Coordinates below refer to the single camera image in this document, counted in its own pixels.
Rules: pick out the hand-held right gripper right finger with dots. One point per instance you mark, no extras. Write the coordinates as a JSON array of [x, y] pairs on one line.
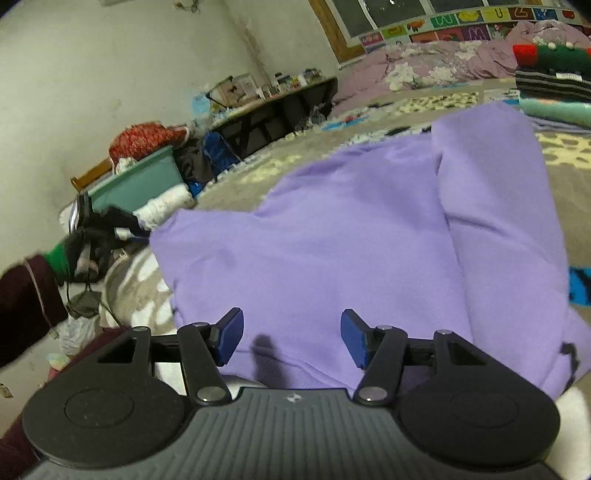
[[354, 337]]

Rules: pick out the person's left forearm maroon sleeve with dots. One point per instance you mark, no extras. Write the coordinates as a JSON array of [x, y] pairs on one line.
[[27, 304]]

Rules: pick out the colourful alphabet wall mat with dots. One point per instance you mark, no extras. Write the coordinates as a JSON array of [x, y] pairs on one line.
[[443, 27]]

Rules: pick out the red and green knit sweater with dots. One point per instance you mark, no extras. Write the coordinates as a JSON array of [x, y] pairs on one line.
[[558, 55]]

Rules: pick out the pink floral quilt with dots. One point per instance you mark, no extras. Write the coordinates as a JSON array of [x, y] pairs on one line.
[[415, 62]]

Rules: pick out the cardboard box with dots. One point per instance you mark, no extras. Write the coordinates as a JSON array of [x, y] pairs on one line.
[[235, 90]]

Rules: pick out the wooden chair frame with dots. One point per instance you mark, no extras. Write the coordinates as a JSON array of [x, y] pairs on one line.
[[94, 173]]

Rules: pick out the purple sweatshirt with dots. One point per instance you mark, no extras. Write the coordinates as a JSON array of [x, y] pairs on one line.
[[351, 230]]

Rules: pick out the mint green folded garment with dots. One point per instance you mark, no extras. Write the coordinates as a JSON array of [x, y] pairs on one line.
[[558, 110]]

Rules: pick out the wooden framed window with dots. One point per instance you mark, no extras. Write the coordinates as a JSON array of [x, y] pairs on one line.
[[392, 11]]

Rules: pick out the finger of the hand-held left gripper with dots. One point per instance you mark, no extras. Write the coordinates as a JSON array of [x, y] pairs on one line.
[[125, 218]]

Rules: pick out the red patterned cloth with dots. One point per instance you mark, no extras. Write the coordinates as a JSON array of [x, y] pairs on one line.
[[143, 138]]

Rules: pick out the white rolled cloth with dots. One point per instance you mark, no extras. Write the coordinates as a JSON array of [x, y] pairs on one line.
[[168, 203]]

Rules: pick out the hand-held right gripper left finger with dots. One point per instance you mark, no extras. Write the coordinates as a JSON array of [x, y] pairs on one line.
[[231, 334]]

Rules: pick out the black striped folded garment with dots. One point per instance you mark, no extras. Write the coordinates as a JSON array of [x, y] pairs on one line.
[[549, 85]]

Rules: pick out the dark clothes pile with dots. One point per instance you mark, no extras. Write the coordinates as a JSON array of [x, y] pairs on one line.
[[194, 161]]

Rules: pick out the teal plastic box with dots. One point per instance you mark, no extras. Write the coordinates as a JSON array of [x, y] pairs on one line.
[[138, 180]]

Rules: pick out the light blue plastic bag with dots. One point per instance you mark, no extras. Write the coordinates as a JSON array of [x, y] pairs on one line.
[[201, 108]]

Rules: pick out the low dark table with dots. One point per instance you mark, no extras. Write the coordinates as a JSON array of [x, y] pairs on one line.
[[277, 113]]

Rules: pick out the white plastic bag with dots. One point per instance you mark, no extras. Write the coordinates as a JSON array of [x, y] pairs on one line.
[[78, 334]]

